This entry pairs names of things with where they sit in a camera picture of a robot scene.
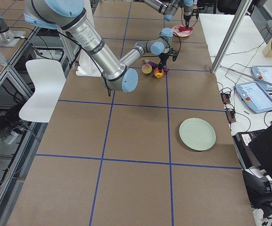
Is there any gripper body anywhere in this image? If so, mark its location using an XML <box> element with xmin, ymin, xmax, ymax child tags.
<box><xmin>158</xmin><ymin>48</ymin><xmax>179</xmax><ymax>68</ymax></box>
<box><xmin>183</xmin><ymin>5</ymin><xmax>193</xmax><ymax>26</ymax></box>

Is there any purple eggplant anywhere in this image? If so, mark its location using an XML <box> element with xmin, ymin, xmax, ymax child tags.
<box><xmin>142</xmin><ymin>59</ymin><xmax>170</xmax><ymax>72</ymax></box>

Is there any red pomegranate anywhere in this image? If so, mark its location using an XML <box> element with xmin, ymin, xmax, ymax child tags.
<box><xmin>153</xmin><ymin>68</ymin><xmax>165</xmax><ymax>79</ymax></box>

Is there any red chili pepper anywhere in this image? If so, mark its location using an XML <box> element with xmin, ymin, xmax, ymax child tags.
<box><xmin>178</xmin><ymin>26</ymin><xmax>193</xmax><ymax>32</ymax></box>

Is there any peach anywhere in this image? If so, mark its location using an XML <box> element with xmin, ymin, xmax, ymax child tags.
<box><xmin>141</xmin><ymin>64</ymin><xmax>152</xmax><ymax>74</ymax></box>

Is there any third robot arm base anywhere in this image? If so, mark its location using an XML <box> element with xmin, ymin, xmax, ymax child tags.
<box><xmin>0</xmin><ymin>13</ymin><xmax>21</xmax><ymax>48</ymax></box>

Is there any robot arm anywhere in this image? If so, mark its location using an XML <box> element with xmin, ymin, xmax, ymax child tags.
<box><xmin>141</xmin><ymin>0</ymin><xmax>194</xmax><ymax>29</ymax></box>
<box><xmin>24</xmin><ymin>0</ymin><xmax>178</xmax><ymax>92</ymax></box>

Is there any pink plate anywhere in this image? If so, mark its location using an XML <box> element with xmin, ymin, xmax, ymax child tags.
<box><xmin>172</xmin><ymin>24</ymin><xmax>192</xmax><ymax>38</ymax></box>

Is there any green plate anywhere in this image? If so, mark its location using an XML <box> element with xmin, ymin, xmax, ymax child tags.
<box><xmin>179</xmin><ymin>118</ymin><xmax>216</xmax><ymax>151</ymax></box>

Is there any near teach pendant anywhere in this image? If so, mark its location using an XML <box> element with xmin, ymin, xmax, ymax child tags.
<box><xmin>235</xmin><ymin>81</ymin><xmax>272</xmax><ymax>113</ymax></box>

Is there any teach pendant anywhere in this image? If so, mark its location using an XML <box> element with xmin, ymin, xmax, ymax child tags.
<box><xmin>235</xmin><ymin>81</ymin><xmax>272</xmax><ymax>113</ymax></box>
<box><xmin>251</xmin><ymin>65</ymin><xmax>272</xmax><ymax>84</ymax></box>

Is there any brown grid table mat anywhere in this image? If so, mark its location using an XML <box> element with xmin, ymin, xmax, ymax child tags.
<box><xmin>6</xmin><ymin>0</ymin><xmax>257</xmax><ymax>226</ymax></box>

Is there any far teach pendant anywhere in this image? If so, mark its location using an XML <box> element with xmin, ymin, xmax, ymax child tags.
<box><xmin>251</xmin><ymin>65</ymin><xmax>272</xmax><ymax>84</ymax></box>

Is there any white chair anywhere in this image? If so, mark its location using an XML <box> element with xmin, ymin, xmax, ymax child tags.
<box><xmin>19</xmin><ymin>59</ymin><xmax>66</xmax><ymax>123</ymax></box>

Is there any black laptop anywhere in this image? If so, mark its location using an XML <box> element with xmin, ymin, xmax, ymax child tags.
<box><xmin>233</xmin><ymin>124</ymin><xmax>272</xmax><ymax>178</ymax></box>

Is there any aluminium camera post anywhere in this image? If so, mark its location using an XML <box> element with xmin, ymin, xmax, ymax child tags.
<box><xmin>210</xmin><ymin>0</ymin><xmax>252</xmax><ymax>74</ymax></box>

